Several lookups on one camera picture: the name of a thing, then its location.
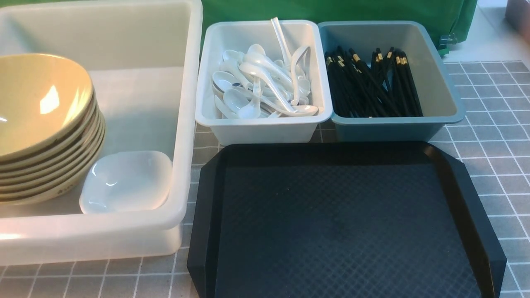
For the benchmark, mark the black serving tray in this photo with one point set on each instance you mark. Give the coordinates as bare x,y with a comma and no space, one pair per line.
341,220

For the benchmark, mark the white square sauce dish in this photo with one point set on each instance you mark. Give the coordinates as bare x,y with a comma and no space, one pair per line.
129,173

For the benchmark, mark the white soup spoon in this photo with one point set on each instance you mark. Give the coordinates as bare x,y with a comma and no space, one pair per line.
263,74

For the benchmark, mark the tan noodle bowl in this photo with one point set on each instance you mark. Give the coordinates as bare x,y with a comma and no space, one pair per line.
42,98

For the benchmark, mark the green cloth backdrop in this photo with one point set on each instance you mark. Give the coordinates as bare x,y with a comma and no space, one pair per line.
439,17

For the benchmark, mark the bottom stacked tan bowl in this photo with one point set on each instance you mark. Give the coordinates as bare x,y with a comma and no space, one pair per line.
67,182

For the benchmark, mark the white dish in tub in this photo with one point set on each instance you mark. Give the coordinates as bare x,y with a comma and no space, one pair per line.
92,205

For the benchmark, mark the large translucent white tub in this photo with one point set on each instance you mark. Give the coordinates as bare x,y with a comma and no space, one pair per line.
143,57

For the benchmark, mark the blue-grey chopstick bin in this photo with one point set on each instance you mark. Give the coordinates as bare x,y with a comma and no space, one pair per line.
440,102

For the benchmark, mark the pile of white spoons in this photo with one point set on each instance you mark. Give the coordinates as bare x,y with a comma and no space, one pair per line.
243,96

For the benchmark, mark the top stacked tan bowl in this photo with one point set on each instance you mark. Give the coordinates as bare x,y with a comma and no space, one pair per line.
55,147

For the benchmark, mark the white spoon bin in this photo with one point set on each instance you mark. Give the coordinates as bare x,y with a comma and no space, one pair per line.
238,36

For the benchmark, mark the stacked tan bowl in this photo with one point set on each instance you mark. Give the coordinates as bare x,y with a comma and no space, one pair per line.
58,173
56,166
71,149
67,182
55,147

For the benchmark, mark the bundle of black chopsticks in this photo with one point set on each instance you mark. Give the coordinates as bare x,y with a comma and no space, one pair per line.
384,88

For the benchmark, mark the long white upright spoon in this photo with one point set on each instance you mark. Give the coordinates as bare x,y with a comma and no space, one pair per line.
282,41

